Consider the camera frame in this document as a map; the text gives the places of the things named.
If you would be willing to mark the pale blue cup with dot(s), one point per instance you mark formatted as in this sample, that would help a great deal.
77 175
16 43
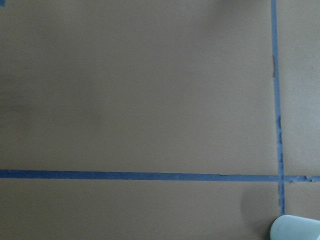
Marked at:
290 227

